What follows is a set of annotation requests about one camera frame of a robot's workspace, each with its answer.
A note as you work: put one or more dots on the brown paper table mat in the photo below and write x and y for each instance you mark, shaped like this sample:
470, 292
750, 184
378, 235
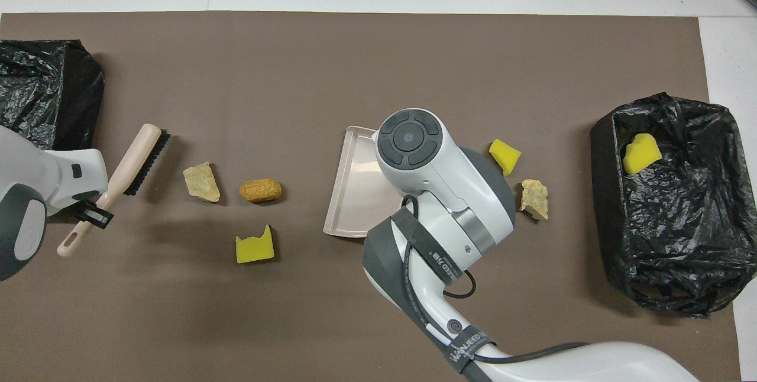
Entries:
295, 323

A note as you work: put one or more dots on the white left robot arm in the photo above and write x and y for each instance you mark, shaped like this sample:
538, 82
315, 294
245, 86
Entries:
29, 163

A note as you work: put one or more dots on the heart-shaped yellow sponge piece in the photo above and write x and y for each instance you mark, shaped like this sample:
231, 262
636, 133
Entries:
640, 156

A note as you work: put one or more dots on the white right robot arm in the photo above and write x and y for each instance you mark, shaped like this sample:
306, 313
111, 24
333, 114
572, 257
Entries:
449, 193

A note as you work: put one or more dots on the black bag-lined bin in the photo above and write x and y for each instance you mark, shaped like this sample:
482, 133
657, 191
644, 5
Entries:
35, 86
680, 222

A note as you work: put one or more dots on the beige hand brush black bristles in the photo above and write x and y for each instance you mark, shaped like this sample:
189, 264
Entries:
139, 151

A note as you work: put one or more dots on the brown oval bread roll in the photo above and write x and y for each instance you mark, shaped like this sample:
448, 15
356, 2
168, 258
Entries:
260, 190

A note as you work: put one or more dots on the notched yellow sponge piece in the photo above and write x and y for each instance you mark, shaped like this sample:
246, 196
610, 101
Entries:
254, 249

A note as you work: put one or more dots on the beige plastic dustpan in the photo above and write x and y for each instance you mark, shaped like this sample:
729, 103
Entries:
355, 187

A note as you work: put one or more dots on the yellow sponge wedge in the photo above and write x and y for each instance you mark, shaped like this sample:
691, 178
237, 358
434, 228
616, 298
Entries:
504, 156

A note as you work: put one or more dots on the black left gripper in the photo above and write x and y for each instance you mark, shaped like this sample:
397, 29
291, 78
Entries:
86, 197

